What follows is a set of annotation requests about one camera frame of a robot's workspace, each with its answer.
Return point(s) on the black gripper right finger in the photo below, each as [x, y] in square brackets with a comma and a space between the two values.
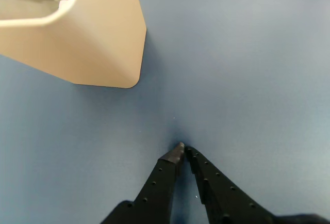
[224, 198]

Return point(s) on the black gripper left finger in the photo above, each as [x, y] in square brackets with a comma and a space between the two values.
[152, 195]

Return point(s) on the beige square box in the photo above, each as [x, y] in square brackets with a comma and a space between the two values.
[103, 40]

